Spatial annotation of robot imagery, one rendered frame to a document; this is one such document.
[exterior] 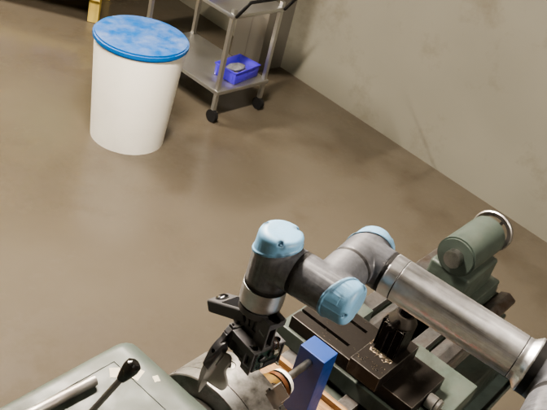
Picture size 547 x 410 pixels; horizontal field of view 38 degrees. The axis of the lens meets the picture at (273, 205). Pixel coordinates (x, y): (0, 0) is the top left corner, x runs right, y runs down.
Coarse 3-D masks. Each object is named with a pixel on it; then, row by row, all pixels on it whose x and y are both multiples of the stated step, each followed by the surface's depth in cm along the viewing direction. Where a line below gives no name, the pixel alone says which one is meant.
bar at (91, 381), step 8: (80, 384) 153; (88, 384) 154; (96, 384) 156; (64, 392) 151; (72, 392) 152; (80, 392) 153; (48, 400) 148; (56, 400) 149; (64, 400) 150; (32, 408) 146; (40, 408) 147; (48, 408) 148
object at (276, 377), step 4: (272, 372) 191; (276, 372) 190; (280, 372) 191; (268, 376) 188; (272, 376) 188; (276, 376) 189; (280, 376) 189; (284, 376) 190; (272, 380) 187; (276, 380) 187; (280, 380) 189; (284, 380) 189; (288, 380) 190; (284, 384) 188; (288, 384) 189; (288, 388) 189; (288, 392) 189
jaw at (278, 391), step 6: (276, 384) 176; (270, 390) 171; (276, 390) 174; (282, 390) 175; (270, 396) 171; (276, 396) 172; (282, 396) 174; (288, 396) 175; (270, 402) 170; (276, 402) 171; (276, 408) 170
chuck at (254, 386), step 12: (192, 360) 179; (228, 372) 170; (240, 372) 171; (228, 384) 167; (240, 384) 168; (252, 384) 169; (264, 384) 171; (240, 396) 166; (252, 396) 167; (264, 396) 169; (252, 408) 166; (264, 408) 167
